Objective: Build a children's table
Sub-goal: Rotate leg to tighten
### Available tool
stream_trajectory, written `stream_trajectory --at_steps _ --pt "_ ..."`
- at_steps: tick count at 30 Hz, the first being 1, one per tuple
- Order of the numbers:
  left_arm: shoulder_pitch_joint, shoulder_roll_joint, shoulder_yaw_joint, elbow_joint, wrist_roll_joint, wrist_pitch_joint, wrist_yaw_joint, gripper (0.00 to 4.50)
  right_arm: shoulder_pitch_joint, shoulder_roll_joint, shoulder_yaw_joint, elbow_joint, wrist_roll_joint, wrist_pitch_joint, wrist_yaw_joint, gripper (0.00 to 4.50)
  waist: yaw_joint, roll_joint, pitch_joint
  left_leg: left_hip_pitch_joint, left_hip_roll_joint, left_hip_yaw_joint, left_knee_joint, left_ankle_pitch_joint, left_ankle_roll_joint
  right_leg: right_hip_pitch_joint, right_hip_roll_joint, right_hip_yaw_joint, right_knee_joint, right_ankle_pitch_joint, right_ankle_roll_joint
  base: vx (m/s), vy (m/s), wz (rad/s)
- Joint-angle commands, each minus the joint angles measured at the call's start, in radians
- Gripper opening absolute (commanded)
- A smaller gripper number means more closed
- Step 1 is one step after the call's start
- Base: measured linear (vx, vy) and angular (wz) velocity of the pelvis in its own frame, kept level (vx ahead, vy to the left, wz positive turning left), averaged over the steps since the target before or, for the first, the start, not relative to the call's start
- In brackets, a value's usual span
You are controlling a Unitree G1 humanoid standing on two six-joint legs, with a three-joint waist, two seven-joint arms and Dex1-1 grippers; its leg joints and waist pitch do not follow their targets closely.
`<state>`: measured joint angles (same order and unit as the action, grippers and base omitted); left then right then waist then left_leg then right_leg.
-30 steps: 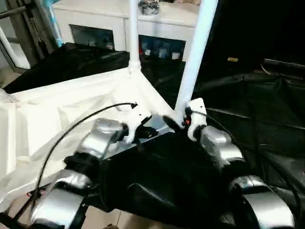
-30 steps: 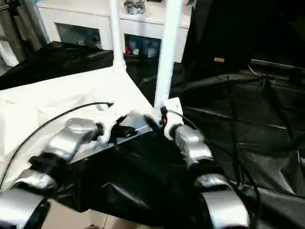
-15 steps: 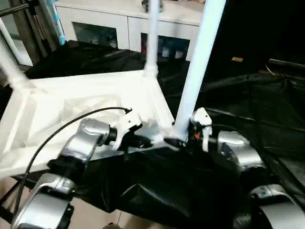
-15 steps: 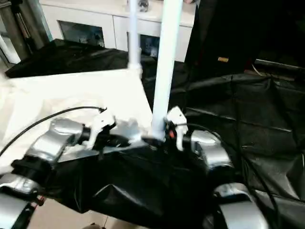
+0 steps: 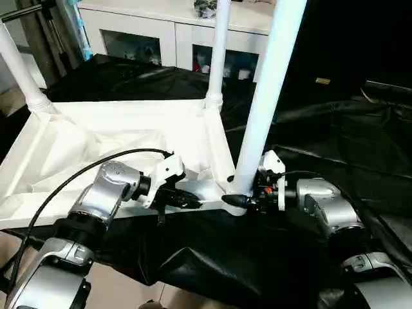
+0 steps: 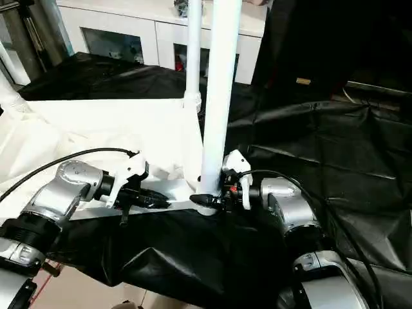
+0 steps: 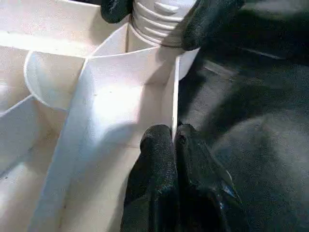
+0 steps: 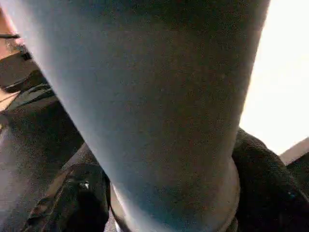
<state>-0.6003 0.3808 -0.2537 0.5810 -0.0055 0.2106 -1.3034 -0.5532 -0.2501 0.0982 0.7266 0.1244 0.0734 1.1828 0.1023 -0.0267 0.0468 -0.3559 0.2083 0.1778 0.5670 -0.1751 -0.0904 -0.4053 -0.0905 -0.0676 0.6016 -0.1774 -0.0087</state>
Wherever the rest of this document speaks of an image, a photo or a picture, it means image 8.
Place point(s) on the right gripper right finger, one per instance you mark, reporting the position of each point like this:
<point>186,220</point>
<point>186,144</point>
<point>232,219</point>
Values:
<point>265,193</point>

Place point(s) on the white sideboard cabinet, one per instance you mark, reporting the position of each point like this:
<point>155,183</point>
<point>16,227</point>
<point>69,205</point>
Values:
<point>277,72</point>

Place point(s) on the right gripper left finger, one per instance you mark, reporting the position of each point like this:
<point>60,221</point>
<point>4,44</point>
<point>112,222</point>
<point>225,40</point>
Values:
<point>72,200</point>

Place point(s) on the white plastic table leg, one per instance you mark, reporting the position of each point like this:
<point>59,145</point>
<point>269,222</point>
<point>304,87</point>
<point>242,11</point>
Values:
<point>157,96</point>

